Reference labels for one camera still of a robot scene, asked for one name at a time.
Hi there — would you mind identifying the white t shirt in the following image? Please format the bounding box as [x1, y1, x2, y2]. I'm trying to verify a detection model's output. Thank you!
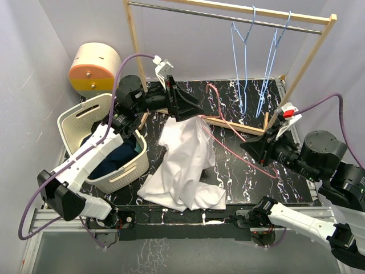
[137, 116, 226, 212]

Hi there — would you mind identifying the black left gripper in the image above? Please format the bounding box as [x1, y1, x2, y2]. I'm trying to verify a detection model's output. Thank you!
[132, 76, 204, 122]

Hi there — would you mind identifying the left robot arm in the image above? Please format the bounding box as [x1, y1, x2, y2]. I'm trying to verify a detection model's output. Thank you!
[37, 75, 204, 228]

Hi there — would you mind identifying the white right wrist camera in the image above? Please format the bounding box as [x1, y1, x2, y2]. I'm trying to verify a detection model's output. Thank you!
[274, 102, 302, 140]

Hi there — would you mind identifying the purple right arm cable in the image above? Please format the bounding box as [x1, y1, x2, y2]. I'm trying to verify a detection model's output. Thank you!
[293, 92, 365, 169]

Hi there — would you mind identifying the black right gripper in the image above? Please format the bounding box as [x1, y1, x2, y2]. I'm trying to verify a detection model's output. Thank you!
[238, 122, 318, 182]

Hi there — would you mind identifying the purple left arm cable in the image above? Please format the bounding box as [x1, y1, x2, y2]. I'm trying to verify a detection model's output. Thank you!
[18, 53, 156, 240]

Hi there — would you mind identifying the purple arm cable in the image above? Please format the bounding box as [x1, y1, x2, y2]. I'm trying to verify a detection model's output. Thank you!
[293, 92, 365, 169]
[18, 53, 156, 240]

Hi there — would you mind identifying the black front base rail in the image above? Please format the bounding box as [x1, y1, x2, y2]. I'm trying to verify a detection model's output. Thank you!
[118, 204, 257, 241]

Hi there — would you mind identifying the cream orange yellow drawer box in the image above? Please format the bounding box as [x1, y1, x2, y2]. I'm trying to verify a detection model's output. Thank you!
[68, 42, 121, 99]

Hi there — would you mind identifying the teal garment in basket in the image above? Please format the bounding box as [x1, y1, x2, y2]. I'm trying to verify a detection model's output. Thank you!
[135, 142, 143, 154]

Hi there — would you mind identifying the wooden clothes rack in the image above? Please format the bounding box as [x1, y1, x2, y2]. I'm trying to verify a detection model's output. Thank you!
[123, 0, 338, 136]

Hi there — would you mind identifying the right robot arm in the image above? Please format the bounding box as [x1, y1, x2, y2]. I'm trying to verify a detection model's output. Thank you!
[241, 129, 364, 269]

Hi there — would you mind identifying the white plastic laundry basket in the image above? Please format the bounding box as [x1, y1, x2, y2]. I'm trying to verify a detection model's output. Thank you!
[57, 93, 149, 194]

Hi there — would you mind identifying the navy blue t shirt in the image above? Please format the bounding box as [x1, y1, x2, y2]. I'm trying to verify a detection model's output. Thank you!
[88, 135, 139, 180]

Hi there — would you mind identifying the pink wire hanger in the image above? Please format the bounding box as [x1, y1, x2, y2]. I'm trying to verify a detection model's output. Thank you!
[200, 83, 278, 179]

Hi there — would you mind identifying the light blue wire hanger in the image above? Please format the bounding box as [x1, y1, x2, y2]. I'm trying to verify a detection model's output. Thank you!
[230, 5, 256, 116]

